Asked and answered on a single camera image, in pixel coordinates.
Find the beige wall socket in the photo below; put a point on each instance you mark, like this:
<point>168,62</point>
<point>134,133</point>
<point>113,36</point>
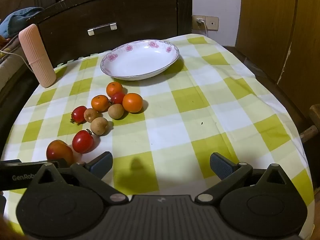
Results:
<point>212,23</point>

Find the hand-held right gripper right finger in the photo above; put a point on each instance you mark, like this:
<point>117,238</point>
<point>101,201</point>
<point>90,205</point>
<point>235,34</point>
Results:
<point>220,166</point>

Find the dark wooden cabinet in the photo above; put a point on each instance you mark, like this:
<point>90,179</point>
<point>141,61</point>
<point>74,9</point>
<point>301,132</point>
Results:
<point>140,12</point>

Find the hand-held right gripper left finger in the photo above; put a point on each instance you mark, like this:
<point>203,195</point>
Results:
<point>102,163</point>

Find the white floral plate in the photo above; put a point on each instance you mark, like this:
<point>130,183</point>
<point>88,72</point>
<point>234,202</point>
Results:
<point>140,60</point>

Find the red cherry tomato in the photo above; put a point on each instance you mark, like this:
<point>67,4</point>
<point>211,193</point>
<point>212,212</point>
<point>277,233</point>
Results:
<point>83,142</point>
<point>79,114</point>
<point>118,99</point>

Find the blue cloth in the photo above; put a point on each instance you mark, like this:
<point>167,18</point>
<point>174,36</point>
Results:
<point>15,20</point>

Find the brown wooden wardrobe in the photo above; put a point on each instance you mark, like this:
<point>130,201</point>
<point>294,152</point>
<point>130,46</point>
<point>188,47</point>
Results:
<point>270,30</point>

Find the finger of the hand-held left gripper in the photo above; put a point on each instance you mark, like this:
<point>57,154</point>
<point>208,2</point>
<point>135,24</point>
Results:
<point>25,164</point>

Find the wooden stool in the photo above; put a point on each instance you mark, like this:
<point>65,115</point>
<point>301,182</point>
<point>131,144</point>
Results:
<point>315,112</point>

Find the orange mandarin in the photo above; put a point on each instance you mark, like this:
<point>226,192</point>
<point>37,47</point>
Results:
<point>114,88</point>
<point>132,102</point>
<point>100,103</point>

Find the pink ribbed cylinder case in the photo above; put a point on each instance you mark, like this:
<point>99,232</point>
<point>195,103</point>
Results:
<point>37,57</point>

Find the green white checked tablecloth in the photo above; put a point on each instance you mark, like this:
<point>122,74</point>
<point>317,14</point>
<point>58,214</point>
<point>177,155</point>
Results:
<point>190,120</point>

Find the green white foam mat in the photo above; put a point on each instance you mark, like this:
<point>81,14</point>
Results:
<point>70,62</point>

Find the brown longan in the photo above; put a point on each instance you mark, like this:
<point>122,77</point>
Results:
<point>99,126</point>
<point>90,115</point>
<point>116,111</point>

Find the large red yellow tomato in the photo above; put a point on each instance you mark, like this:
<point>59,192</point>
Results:
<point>58,151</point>

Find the white charger plug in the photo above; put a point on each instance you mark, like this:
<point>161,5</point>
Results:
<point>200,20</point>

